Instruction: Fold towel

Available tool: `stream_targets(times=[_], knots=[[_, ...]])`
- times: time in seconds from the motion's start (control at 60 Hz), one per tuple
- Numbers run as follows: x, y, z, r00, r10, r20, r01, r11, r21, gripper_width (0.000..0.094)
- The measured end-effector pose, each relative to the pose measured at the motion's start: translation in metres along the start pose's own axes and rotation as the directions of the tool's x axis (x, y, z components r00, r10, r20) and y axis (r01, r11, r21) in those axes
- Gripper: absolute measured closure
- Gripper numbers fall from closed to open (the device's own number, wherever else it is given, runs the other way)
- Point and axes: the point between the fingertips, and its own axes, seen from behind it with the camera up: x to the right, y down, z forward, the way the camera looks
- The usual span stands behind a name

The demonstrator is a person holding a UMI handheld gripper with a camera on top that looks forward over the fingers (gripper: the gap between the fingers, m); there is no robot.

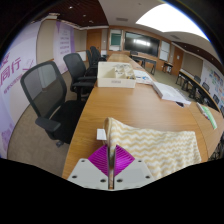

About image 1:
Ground large white ceiling light panel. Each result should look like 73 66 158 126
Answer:
135 3 209 41

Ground white papers with blue print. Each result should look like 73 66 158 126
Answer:
133 69 154 85

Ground small dark side table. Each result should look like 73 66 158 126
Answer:
162 61 174 75

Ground white open cardboard box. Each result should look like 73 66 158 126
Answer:
96 61 137 89

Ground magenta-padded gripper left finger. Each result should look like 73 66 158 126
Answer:
67 143 110 191

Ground group of black office chairs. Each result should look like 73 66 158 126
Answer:
85 45 108 69

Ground narrow purple wall banner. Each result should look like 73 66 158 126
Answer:
55 20 76 74

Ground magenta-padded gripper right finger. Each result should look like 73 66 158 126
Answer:
114 144 157 190

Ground plain white whiteboard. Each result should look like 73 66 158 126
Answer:
159 40 171 62

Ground green folder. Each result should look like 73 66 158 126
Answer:
196 102 218 130

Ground wooden door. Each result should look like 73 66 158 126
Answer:
86 29 103 54
172 46 185 77

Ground dark desk with chair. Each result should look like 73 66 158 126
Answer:
130 51 157 76

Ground large black wall screen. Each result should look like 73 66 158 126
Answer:
124 31 161 58

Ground cream zigzag knit towel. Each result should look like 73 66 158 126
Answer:
96 117 202 181

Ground whiteboard with green sheet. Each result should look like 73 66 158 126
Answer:
109 29 123 52

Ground long wooden table row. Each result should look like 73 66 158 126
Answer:
175 68 224 114

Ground black mesh office chair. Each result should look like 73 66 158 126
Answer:
62 52 98 101
19 60 86 148

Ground large purple-lettered wall graphic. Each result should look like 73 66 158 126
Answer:
0 21 42 159

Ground colourful wall poster board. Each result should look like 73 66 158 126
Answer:
201 59 224 98

